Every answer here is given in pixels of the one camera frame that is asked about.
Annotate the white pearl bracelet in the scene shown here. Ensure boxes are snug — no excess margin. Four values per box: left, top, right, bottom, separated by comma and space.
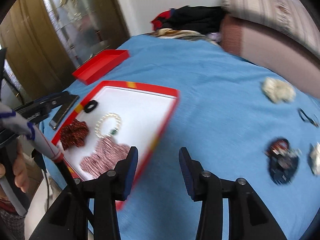
94, 112, 122, 139

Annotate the thick black hair band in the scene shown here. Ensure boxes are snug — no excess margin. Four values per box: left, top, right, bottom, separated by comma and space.
84, 100, 98, 113

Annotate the dark blue beaded scrunchie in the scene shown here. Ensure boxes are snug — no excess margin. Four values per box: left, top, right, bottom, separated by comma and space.
265, 138, 301, 185

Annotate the small white scrunchie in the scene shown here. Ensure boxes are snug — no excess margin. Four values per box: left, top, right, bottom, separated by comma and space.
309, 142, 320, 176

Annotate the red jewelry tray white lining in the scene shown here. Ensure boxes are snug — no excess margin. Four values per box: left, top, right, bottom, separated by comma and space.
62, 80, 180, 181

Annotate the person's left hand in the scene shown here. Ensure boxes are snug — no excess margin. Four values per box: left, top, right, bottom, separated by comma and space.
12, 150, 29, 193

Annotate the pink striped scrunchie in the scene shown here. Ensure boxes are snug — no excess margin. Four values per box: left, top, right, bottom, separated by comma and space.
80, 137, 130, 178

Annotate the black smartphone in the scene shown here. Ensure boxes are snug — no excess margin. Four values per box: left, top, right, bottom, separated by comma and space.
49, 94, 80, 131

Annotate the dark red scrunchie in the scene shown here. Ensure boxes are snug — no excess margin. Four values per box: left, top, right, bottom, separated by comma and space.
60, 119, 89, 150

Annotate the blue bed cover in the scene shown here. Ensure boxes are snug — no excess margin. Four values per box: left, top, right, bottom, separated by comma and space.
39, 34, 320, 240

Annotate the red box lid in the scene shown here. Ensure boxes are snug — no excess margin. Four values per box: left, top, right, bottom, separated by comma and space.
72, 49, 130, 85

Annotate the wooden glass door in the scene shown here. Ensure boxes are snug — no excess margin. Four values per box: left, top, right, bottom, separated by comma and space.
1, 0, 129, 99

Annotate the large cream scrunchie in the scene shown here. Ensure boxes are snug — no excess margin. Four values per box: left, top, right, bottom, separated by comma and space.
261, 77, 296, 103

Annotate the patterned beige blanket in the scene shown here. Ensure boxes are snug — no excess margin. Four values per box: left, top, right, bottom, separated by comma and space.
148, 28, 219, 46

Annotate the pink mattress bolster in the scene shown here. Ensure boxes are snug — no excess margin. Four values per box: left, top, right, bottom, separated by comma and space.
220, 14, 319, 98

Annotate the black and red clothes pile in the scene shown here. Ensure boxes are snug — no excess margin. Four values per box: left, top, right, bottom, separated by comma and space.
151, 6, 227, 35

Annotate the striped pillow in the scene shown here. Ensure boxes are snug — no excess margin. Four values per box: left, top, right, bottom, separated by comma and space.
222, 0, 319, 57

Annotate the thin black hair tie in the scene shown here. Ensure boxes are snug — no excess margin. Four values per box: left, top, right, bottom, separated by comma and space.
297, 107, 320, 128

